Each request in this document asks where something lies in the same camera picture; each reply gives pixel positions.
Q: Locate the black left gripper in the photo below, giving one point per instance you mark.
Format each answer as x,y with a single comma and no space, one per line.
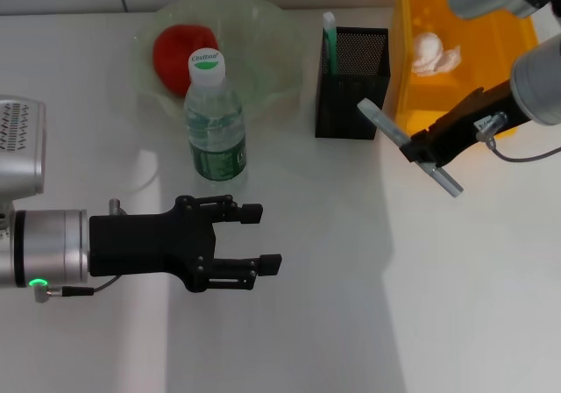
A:
140,244

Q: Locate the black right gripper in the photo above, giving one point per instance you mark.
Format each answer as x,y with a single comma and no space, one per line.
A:
482,121

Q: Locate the silver staples strip clear wrapper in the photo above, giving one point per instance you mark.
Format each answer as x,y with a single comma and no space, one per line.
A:
385,123

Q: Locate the white paper ball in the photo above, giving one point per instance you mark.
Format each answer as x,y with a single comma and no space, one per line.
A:
429,53

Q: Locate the clear water bottle green label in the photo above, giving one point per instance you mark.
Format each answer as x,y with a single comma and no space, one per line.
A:
215,116

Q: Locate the green utility knife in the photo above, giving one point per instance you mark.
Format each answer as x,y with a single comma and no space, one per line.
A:
329,46

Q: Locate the red-orange fruit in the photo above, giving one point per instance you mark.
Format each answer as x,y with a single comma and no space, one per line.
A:
173,55

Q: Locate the black mesh pen holder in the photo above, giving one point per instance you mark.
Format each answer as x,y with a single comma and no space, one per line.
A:
350,103

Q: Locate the pale green glass fruit bowl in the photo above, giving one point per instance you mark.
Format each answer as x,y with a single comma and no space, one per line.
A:
263,59

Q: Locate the yellow plastic bin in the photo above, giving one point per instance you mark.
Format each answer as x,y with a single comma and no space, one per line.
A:
464,90

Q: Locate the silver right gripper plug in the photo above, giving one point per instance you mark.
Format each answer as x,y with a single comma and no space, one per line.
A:
491,126

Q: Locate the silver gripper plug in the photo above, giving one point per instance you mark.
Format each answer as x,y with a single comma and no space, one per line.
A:
491,126
116,205

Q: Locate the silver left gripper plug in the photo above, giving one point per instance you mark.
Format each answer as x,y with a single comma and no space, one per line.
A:
116,205

